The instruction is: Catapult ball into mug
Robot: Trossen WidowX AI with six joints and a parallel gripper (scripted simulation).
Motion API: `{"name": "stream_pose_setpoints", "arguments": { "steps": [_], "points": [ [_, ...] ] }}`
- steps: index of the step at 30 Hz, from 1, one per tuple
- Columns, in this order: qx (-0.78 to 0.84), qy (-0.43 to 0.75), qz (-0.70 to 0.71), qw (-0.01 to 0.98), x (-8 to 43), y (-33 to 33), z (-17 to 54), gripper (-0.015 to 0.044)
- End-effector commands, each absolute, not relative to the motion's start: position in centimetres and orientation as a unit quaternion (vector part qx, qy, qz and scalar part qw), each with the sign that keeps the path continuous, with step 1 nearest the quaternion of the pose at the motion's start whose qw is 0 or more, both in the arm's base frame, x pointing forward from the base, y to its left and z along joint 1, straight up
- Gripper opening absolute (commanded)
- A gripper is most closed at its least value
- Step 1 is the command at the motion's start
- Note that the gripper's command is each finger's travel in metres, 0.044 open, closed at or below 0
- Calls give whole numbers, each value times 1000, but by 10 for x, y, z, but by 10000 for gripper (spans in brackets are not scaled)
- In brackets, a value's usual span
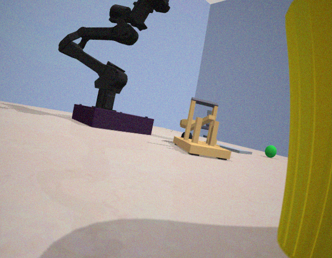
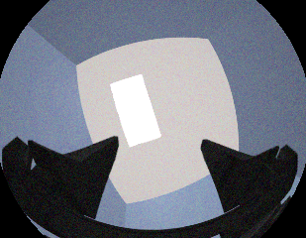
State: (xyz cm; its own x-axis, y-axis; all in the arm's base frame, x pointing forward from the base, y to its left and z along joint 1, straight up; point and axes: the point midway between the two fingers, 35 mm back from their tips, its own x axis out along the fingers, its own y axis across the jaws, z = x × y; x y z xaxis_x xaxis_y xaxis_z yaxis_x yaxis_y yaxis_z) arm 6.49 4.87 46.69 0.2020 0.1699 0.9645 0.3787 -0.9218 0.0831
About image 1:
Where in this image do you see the grey flat bar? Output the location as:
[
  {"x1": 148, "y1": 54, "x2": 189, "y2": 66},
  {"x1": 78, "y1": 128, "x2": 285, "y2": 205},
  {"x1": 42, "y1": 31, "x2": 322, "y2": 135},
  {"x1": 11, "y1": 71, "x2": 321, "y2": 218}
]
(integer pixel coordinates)
[{"x1": 216, "y1": 143, "x2": 252, "y2": 154}]

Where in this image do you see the wooden toy catapult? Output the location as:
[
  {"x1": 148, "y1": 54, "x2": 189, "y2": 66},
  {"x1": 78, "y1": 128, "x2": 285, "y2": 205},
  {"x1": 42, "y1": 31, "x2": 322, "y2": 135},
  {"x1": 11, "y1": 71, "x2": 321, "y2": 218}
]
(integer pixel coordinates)
[{"x1": 173, "y1": 97, "x2": 231, "y2": 160}]

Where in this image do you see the green ball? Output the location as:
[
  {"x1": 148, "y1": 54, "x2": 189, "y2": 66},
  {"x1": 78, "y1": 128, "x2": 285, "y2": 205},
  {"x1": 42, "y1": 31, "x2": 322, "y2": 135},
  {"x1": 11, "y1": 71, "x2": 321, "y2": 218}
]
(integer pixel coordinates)
[{"x1": 265, "y1": 146, "x2": 277, "y2": 157}]

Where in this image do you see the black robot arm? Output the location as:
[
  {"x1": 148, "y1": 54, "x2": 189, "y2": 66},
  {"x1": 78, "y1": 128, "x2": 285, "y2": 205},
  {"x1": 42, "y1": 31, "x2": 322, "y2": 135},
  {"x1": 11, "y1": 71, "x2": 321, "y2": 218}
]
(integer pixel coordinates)
[{"x1": 58, "y1": 0, "x2": 169, "y2": 112}]

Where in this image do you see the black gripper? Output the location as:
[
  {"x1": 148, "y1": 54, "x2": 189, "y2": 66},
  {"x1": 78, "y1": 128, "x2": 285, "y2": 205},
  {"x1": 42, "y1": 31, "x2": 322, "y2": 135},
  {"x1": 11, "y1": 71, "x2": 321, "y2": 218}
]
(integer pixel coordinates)
[{"x1": 133, "y1": 0, "x2": 170, "y2": 14}]

